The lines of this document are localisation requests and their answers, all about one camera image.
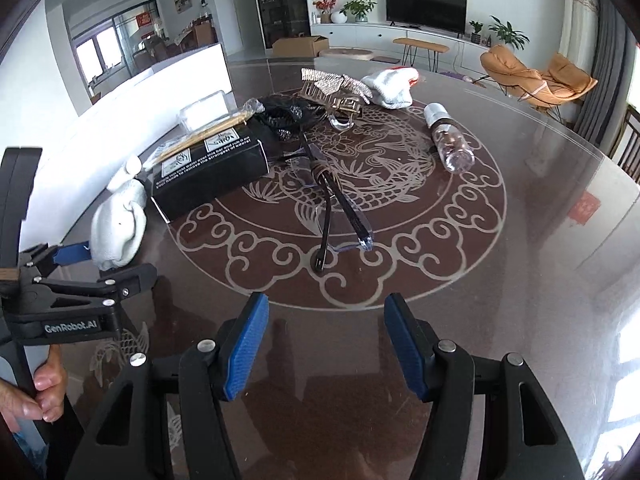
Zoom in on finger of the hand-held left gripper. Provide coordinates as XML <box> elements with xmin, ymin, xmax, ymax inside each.
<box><xmin>20</xmin><ymin>242</ymin><xmax>94</xmax><ymax>281</ymax></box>
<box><xmin>30</xmin><ymin>261</ymin><xmax>159</xmax><ymax>312</ymax></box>

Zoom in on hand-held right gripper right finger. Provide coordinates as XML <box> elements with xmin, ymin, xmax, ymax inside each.
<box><xmin>384</xmin><ymin>292</ymin><xmax>586</xmax><ymax>480</ymax></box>

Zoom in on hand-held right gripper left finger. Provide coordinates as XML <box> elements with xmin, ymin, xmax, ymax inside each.
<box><xmin>75</xmin><ymin>292</ymin><xmax>271</xmax><ymax>480</ymax></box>

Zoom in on white knitted glove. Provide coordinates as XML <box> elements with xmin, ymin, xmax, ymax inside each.
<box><xmin>90</xmin><ymin>156</ymin><xmax>149</xmax><ymax>271</ymax></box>

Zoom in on black printed box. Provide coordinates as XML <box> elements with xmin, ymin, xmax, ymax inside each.
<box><xmin>150</xmin><ymin>119</ymin><xmax>271</xmax><ymax>223</ymax></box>

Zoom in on cotton swab bag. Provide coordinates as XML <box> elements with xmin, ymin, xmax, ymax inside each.
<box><xmin>145</xmin><ymin>99</ymin><xmax>266</xmax><ymax>173</ymax></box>

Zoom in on black framed eyeglasses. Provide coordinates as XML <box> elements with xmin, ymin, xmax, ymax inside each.
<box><xmin>282</xmin><ymin>132</ymin><xmax>376</xmax><ymax>273</ymax></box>

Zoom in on clear plastic box cartoon lid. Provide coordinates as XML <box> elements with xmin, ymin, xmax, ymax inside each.
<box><xmin>177</xmin><ymin>89</ymin><xmax>240</xmax><ymax>133</ymax></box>

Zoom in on clear gold buckle clip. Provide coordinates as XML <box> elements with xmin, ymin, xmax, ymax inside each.
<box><xmin>327</xmin><ymin>95</ymin><xmax>366</xmax><ymax>133</ymax></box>

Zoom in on gold hair comb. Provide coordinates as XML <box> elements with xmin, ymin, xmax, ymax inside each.
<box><xmin>299</xmin><ymin>80</ymin><xmax>333</xmax><ymax>107</ymax></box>

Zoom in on person's left hand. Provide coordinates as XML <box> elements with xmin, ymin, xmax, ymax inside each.
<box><xmin>0</xmin><ymin>347</ymin><xmax>69</xmax><ymax>423</ymax></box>

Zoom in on person's blue clothing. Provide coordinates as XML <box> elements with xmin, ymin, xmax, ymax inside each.
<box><xmin>7</xmin><ymin>427</ymin><xmax>51</xmax><ymax>480</ymax></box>

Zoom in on patterned glass cup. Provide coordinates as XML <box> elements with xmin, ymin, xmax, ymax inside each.
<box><xmin>423</xmin><ymin>102</ymin><xmax>475</xmax><ymax>173</ymax></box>

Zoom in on wooden dining furniture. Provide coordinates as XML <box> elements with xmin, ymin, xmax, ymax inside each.
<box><xmin>172</xmin><ymin>22</ymin><xmax>218</xmax><ymax>53</ymax></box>

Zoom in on cardboard box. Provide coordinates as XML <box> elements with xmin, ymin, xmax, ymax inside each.
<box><xmin>271</xmin><ymin>35</ymin><xmax>329</xmax><ymax>59</ymax></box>

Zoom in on orange lounge chair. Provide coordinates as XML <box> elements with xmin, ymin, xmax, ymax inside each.
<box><xmin>480</xmin><ymin>44</ymin><xmax>598</xmax><ymax>111</ymax></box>

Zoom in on dark wooden chair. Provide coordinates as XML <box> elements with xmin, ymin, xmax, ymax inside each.
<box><xmin>607</xmin><ymin>105</ymin><xmax>640</xmax><ymax>183</ymax></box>

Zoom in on round beige pet bed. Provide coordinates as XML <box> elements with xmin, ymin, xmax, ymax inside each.
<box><xmin>319</xmin><ymin>47</ymin><xmax>375</xmax><ymax>61</ymax></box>

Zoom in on wooden bench metal legs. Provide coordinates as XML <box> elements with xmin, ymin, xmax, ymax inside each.
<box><xmin>392</xmin><ymin>36</ymin><xmax>451</xmax><ymax>73</ymax></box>

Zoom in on white television cabinet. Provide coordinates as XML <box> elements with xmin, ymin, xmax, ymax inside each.
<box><xmin>310</xmin><ymin>22</ymin><xmax>501</xmax><ymax>73</ymax></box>

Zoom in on dark glass cabinet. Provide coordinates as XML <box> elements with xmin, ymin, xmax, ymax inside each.
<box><xmin>251</xmin><ymin>0</ymin><xmax>308</xmax><ymax>51</ymax></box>

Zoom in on large leafy potted plant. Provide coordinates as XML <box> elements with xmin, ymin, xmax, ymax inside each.
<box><xmin>487</xmin><ymin>15</ymin><xmax>530</xmax><ymax>51</ymax></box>

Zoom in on black flat television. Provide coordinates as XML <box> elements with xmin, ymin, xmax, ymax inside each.
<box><xmin>385</xmin><ymin>0</ymin><xmax>468</xmax><ymax>35</ymax></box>

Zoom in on red flower plant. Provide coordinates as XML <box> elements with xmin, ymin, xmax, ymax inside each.
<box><xmin>311</xmin><ymin>0</ymin><xmax>341</xmax><ymax>24</ymax></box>

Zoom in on bushy green potted plant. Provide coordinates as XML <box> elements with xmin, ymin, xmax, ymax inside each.
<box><xmin>341</xmin><ymin>0</ymin><xmax>377</xmax><ymax>23</ymax></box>

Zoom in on grey curtain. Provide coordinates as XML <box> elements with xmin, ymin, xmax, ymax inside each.
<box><xmin>572</xmin><ymin>0</ymin><xmax>640</xmax><ymax>136</ymax></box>

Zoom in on white standing air conditioner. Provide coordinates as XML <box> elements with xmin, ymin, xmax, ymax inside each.
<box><xmin>559</xmin><ymin>0</ymin><xmax>599</xmax><ymax>73</ymax></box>

